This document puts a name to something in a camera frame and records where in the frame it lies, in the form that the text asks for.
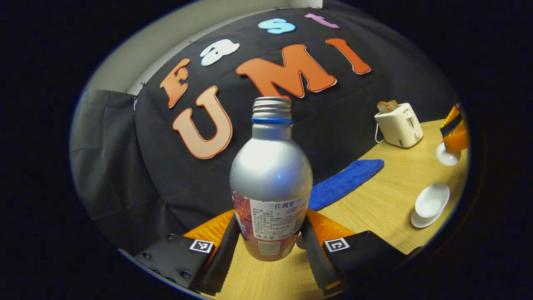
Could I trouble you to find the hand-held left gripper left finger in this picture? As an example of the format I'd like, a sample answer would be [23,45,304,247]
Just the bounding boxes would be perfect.
[119,208,242,297]

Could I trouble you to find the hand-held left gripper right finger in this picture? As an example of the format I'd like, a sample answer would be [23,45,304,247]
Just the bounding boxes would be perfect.
[301,208,411,293]

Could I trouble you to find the white teacup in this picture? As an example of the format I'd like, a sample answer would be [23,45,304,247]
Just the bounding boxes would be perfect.
[415,182,451,218]

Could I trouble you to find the silver water bottle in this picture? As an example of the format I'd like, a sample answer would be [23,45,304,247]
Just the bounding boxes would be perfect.
[229,97,313,262]

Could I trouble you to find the white toaster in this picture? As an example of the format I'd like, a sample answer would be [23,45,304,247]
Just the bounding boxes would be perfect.
[374,102,424,148]

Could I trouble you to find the blue towel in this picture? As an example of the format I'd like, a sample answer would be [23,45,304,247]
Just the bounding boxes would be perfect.
[308,159,385,211]

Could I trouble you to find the black backdrop cloth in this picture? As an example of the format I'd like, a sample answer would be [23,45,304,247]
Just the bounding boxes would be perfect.
[133,6,461,234]

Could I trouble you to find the white saucer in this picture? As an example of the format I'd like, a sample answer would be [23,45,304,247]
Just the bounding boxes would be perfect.
[411,206,444,229]

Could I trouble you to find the plain dark backdrop cloth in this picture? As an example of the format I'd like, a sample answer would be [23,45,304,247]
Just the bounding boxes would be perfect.
[70,85,188,255]

